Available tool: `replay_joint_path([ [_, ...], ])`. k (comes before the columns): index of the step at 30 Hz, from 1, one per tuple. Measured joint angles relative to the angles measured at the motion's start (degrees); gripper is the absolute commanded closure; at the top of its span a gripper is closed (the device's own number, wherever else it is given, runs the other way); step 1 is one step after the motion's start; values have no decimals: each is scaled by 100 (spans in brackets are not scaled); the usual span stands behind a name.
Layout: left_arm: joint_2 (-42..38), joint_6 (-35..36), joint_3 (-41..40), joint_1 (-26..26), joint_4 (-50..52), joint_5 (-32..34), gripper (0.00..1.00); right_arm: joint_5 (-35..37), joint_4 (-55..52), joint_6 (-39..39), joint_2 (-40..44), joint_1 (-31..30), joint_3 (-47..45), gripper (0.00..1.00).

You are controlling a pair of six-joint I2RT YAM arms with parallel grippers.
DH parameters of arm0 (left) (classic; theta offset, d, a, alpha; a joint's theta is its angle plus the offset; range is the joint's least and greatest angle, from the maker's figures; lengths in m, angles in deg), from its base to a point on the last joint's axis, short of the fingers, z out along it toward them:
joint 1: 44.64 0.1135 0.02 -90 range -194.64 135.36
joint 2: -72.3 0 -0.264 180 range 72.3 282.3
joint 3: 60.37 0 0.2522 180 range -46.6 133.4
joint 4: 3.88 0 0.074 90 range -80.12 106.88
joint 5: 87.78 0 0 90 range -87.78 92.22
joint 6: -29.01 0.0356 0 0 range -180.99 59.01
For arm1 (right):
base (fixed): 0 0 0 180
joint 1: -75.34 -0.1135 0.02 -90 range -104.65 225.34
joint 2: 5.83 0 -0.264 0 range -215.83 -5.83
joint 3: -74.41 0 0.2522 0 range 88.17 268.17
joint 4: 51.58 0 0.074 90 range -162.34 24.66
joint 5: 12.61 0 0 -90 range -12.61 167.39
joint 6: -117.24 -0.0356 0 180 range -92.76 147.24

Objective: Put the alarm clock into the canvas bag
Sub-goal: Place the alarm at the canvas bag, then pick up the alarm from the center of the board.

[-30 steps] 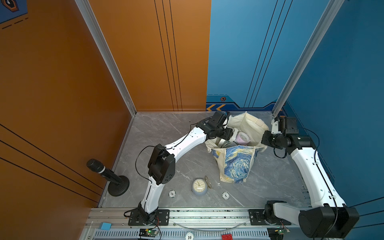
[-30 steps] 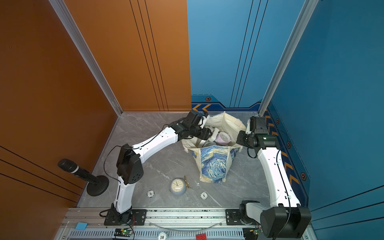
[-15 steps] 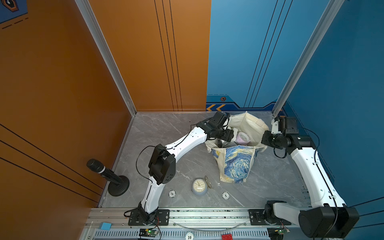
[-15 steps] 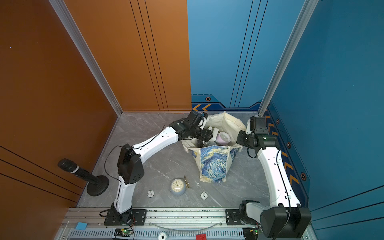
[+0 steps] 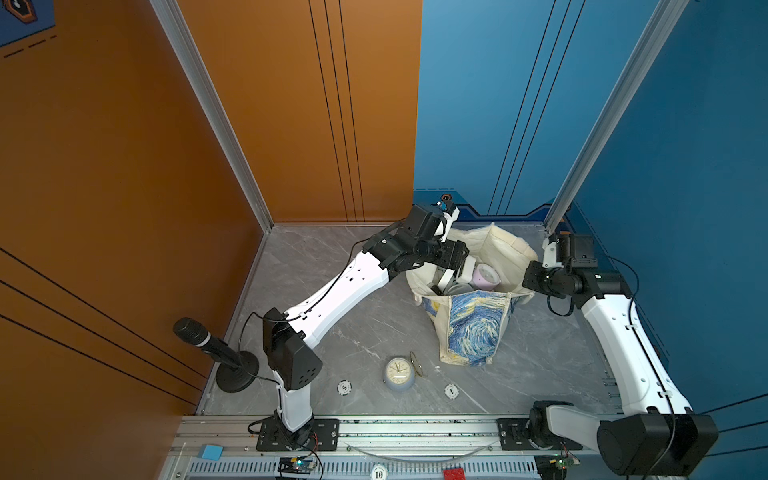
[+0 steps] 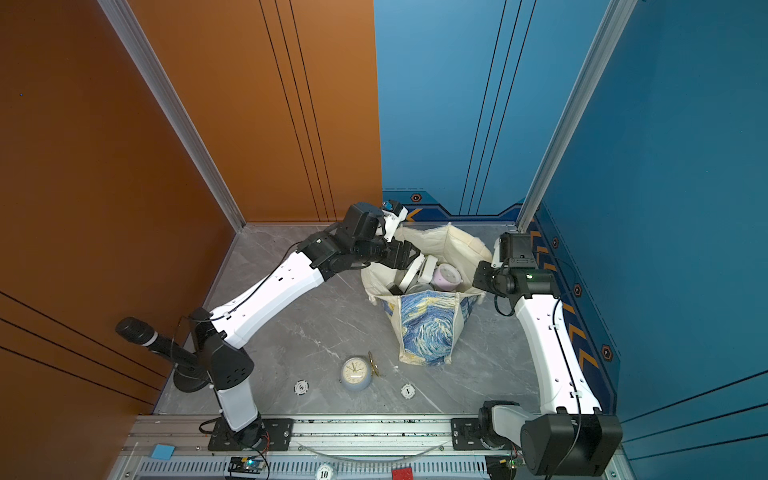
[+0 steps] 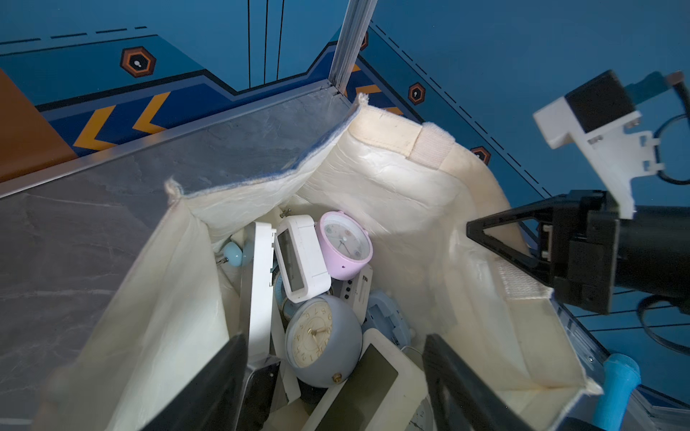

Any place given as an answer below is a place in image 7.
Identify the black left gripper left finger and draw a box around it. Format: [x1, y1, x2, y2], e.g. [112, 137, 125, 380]
[143, 334, 247, 431]

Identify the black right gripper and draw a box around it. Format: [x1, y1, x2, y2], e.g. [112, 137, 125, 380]
[466, 190, 689, 314]

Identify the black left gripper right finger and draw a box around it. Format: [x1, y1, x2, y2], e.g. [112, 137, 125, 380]
[422, 334, 530, 430]

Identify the large white digital clock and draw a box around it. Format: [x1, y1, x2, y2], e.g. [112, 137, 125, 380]
[303, 329, 428, 430]

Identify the light blue triangular clock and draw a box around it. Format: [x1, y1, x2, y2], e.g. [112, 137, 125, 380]
[362, 290, 415, 348]

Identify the white round alarm clock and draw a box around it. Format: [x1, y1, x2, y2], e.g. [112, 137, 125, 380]
[273, 273, 300, 323]

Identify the cream canvas bag blue print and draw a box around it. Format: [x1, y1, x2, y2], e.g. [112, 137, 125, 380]
[34, 97, 602, 430]

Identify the brown rectangular mirror clock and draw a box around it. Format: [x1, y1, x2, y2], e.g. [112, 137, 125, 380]
[240, 222, 275, 363]

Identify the light blue round clock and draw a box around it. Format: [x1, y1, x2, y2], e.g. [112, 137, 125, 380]
[217, 241, 253, 268]

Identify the small white digital clock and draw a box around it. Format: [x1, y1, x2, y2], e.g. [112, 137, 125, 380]
[274, 215, 332, 303]

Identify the pink round alarm clock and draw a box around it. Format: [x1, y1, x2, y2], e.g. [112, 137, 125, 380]
[316, 211, 374, 280]

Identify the small black square clock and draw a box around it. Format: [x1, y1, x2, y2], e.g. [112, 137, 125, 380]
[405, 397, 437, 431]

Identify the grey rectangular clock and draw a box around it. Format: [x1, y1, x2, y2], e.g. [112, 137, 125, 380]
[235, 356, 280, 431]

